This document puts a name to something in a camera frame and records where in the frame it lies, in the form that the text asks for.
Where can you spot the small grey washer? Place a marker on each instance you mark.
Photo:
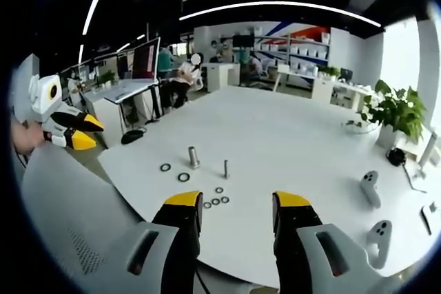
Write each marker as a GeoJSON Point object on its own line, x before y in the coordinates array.
{"type": "Point", "coordinates": [219, 190]}
{"type": "Point", "coordinates": [216, 201]}
{"type": "Point", "coordinates": [207, 205]}
{"type": "Point", "coordinates": [225, 199]}

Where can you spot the white upright stand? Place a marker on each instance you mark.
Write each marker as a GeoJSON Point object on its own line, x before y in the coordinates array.
{"type": "Point", "coordinates": [427, 149]}

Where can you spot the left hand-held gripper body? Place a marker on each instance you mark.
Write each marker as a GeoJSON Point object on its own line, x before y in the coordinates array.
{"type": "Point", "coordinates": [43, 97]}

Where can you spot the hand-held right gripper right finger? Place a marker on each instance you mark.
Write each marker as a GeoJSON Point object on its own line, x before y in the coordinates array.
{"type": "Point", "coordinates": [296, 218]}

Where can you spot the thick threaded metal stud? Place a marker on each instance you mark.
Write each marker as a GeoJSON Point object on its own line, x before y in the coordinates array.
{"type": "Point", "coordinates": [194, 158]}

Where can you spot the small green plant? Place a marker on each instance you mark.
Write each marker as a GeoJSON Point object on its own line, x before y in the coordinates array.
{"type": "Point", "coordinates": [330, 72]}
{"type": "Point", "coordinates": [107, 77]}

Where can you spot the white tilted standing desk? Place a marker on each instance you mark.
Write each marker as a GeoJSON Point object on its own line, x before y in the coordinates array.
{"type": "Point", "coordinates": [131, 89]}

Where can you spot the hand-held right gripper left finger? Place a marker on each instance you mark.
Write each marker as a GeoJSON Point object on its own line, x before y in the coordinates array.
{"type": "Point", "coordinates": [179, 225]}

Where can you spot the white flat device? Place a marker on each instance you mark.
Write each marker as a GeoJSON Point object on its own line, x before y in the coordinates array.
{"type": "Point", "coordinates": [430, 213]}

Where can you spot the thin threaded metal stud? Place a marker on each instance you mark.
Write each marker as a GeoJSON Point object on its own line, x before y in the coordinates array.
{"type": "Point", "coordinates": [225, 169]}

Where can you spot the large black washer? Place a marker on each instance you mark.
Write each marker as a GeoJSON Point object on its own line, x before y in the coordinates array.
{"type": "Point", "coordinates": [179, 177]}
{"type": "Point", "coordinates": [165, 167]}

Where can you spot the green potted plant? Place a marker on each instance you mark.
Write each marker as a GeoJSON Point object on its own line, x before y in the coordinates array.
{"type": "Point", "coordinates": [396, 111]}

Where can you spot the white cabinet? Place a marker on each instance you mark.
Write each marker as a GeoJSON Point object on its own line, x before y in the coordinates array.
{"type": "Point", "coordinates": [220, 76]}

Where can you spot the white handheld controller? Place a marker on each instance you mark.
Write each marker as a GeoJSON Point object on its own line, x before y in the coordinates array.
{"type": "Point", "coordinates": [370, 189]}
{"type": "Point", "coordinates": [379, 239]}

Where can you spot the shelf of white bins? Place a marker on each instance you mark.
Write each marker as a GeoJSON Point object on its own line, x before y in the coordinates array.
{"type": "Point", "coordinates": [298, 49]}

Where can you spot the person's left hand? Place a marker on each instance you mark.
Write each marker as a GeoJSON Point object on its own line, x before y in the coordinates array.
{"type": "Point", "coordinates": [27, 139]}

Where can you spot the white desk with angled legs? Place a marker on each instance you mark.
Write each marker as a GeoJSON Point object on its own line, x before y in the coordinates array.
{"type": "Point", "coordinates": [296, 77]}

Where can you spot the large tilted monitor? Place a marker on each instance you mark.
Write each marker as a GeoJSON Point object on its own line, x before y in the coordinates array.
{"type": "Point", "coordinates": [146, 60]}

